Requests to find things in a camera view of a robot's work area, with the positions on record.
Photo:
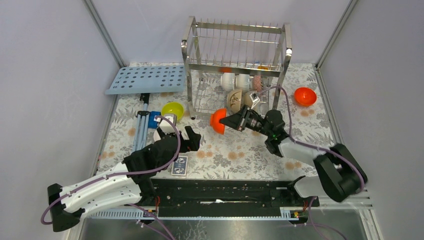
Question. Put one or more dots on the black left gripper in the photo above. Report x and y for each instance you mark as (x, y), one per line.
(192, 144)

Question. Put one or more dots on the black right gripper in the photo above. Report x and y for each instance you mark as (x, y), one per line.
(234, 120)

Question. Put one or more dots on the orange bowl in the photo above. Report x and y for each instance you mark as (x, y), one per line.
(215, 120)
(305, 96)

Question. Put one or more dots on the white plastic bowl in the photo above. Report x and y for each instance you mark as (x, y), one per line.
(157, 134)

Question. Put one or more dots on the yellow-green plastic bowl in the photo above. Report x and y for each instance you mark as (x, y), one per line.
(175, 108)

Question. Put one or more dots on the stainless steel dish rack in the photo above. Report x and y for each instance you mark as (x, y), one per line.
(218, 47)

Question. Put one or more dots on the orange bowl front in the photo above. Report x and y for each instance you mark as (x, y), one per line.
(305, 96)

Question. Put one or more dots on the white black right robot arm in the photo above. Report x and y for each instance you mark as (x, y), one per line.
(338, 173)

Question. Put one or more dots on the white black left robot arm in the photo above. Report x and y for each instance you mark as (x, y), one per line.
(128, 182)

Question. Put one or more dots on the patterned beige ceramic bowl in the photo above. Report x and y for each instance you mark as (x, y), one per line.
(234, 100)

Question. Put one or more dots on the blue playing card deck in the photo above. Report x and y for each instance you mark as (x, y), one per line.
(180, 166)

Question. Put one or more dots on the white ribbed bowl right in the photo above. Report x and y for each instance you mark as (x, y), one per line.
(243, 82)

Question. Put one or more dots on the light blue folded tripod stand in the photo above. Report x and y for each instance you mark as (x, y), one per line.
(142, 121)

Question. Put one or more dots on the small yellow cup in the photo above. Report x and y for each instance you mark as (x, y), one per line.
(263, 68)

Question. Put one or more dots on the light blue perforated tray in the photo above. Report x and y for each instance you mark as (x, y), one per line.
(148, 79)

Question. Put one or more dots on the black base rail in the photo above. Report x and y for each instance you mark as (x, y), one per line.
(224, 197)

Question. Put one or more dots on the light blue cable duct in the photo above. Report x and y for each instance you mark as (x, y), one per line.
(138, 214)

